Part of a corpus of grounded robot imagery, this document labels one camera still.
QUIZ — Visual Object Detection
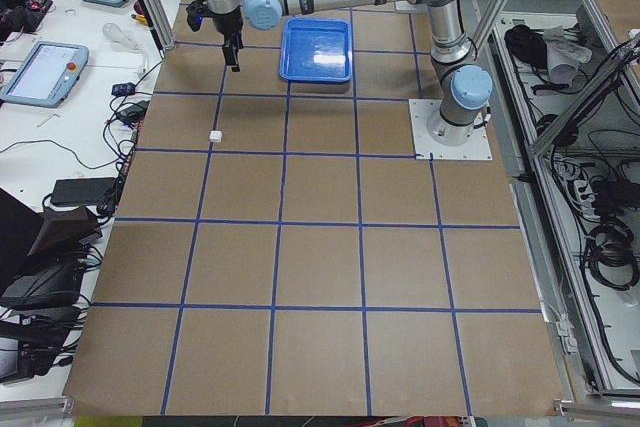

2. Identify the black power adapter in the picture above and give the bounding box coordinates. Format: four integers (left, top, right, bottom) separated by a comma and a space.
50, 177, 116, 207

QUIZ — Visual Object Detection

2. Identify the blue plastic tray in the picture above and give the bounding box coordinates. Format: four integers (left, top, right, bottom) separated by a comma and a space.
279, 17, 353, 84

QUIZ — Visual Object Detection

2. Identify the white block robot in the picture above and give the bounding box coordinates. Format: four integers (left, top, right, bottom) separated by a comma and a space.
209, 131, 223, 143

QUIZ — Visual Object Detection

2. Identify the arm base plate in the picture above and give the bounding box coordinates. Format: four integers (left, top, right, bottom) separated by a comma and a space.
408, 99, 493, 161

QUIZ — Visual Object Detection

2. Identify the teach pendant near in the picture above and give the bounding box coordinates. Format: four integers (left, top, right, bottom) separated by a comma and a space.
1, 41, 89, 108

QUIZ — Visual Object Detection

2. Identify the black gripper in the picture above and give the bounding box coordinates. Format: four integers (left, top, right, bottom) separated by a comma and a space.
213, 11, 244, 72

